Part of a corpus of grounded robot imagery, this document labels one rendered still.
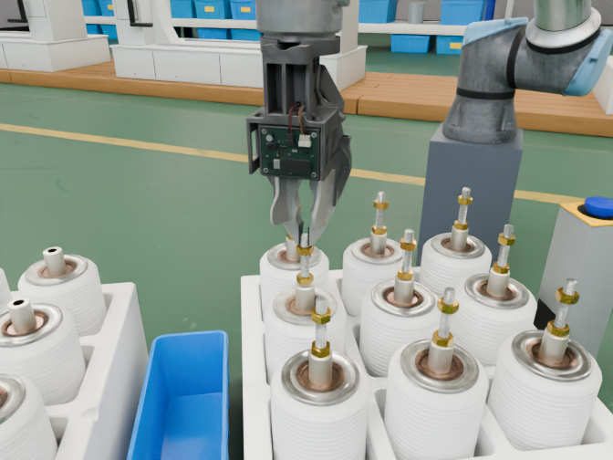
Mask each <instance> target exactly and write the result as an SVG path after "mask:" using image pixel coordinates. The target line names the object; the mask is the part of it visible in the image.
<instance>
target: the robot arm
mask: <svg viewBox="0 0 613 460"><path fill-rule="evenodd" d="M349 5H350V0H255V13H256V29H257V30H258V31H259V32H260V33H264V35H263V36H260V52H261V53H262V60H263V84H264V106H263V107H262V108H261V109H259V110H257V111H256V112H254V113H252V114H251V115H249V116H248V117H246V134H247V150H248V167H249V174H253V173H254V172H255V171H256V170H257V169H258V168H259V167H260V174H262V176H266V177H267V179H268V180H269V182H270V183H271V184H272V186H273V192H274V201H273V204H272V206H271V210H270V221H271V224H272V225H274V226H277V225H280V224H283V225H284V227H285V229H286V231H287V232H288V233H289V235H290V236H291V238H292V239H293V240H294V241H295V243H296V244H299V245H300V242H301V241H300V238H301V237H300V236H301V235H302V234H303V226H304V221H303V220H302V218H301V215H300V207H301V204H302V203H301V201H300V199H299V196H298V188H299V185H300V184H301V183H302V180H309V187H310V189H311V191H312V193H313V196H314V202H313V205H312V207H311V209H310V213H311V215H312V222H311V223H310V225H309V227H308V245H309V246H312V245H313V244H314V243H315V242H316V241H317V240H318V238H319V237H321V236H322V234H323V233H324V231H325V229H326V227H327V224H328V222H329V220H330V218H331V215H332V214H333V212H334V210H335V208H336V205H337V203H338V200H339V198H340V195H341V194H342V192H343V190H344V188H345V185H346V183H347V181H348V177H349V175H350V172H351V166H352V155H351V150H350V139H351V136H350V135H344V131H343V126H342V122H343V121H344V119H345V118H346V116H345V115H344V114H343V111H344V106H345V101H344V100H343V98H342V96H341V94H340V92H339V91H338V88H337V86H336V84H335V82H334V80H333V79H332V78H331V76H330V74H329V72H328V70H327V68H326V66H325V65H322V64H319V62H320V56H329V55H335V54H338V53H340V36H337V35H336V33H339V32H340V31H341V30H342V28H343V9H342V7H347V6H349ZM534 13H535V17H534V18H533V19H532V20H531V21H530V22H528V18H527V17H517V18H509V19H500V20H491V21H482V22H473V23H471V24H470V25H468V26H467V27H466V28H465V31H464V36H463V42H462V45H461V49H462V53H461V60H460V66H459V74H458V81H457V89H456V95H455V99H454V101H453V103H452V106H451V108H450V110H449V112H448V114H447V116H446V119H445V121H444V123H443V129H442V133H443V134H444V135H445V136H447V137H449V138H451V139H454V140H457V141H464V142H470V143H479V144H501V143H507V142H511V141H514V140H515V138H516V133H517V121H516V116H515V109H514V94H515V90H516V89H522V90H530V91H537V92H544V93H551V94H557V95H562V96H563V97H564V96H575V97H582V96H585V95H587V94H588V93H589V92H590V91H591V90H592V89H593V88H594V87H595V86H596V84H597V81H598V80H599V78H600V76H601V74H602V71H603V69H604V67H605V65H606V63H607V60H608V56H609V53H610V50H611V47H612V43H613V31H612V30H610V29H607V28H604V29H600V25H601V17H600V14H599V12H598V11H597V10H596V9H595V8H593V7H591V0H534ZM253 131H254V132H255V157H254V158H253V150H252V132H253Z"/></svg>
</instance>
